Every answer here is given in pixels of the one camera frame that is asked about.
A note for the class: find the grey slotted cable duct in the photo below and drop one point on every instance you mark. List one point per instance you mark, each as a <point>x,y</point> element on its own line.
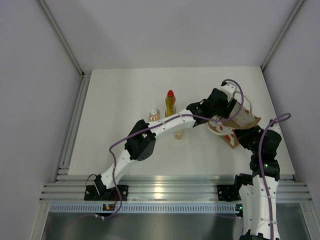
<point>145,208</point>

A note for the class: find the aluminium frame post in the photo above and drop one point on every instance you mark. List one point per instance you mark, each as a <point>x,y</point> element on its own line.
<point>289,21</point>
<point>43,6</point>

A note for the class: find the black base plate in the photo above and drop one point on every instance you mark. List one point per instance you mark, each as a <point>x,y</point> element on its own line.
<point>228,193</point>
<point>91,193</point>

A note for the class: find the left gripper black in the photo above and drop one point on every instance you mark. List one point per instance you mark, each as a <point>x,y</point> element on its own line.
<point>227,107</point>

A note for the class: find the pale bottle white cap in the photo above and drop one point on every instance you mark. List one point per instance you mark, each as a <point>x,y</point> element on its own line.
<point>154,115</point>

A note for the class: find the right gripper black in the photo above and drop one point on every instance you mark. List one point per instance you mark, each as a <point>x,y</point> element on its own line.
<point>243,134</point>

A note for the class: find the yellow bottle white cap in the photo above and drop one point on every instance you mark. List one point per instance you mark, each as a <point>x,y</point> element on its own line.
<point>178,134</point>

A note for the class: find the left aluminium frame post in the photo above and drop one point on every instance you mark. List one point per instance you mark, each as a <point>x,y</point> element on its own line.
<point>43,6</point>

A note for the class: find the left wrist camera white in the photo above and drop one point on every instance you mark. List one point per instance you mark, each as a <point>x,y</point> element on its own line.
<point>229,89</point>

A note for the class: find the aluminium rail frame front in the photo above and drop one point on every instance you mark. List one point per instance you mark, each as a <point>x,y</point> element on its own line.
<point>170,189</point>

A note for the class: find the yellow bottle red cap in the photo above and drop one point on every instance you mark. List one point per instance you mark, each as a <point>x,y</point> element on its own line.
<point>170,100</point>

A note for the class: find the right aluminium frame post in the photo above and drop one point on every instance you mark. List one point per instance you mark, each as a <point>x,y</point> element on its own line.
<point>289,21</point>

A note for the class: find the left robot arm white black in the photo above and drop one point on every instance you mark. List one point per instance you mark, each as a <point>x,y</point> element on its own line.
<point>140,143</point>

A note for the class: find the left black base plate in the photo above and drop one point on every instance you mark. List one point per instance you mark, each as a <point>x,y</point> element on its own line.
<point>91,193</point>

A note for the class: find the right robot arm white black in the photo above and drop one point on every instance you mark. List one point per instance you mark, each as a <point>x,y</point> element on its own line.
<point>258,190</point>

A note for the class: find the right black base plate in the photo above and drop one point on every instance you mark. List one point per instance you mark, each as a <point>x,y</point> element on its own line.
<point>228,193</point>

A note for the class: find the burlap watermelon canvas bag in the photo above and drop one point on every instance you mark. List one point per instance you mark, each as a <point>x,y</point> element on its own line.
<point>226,130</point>

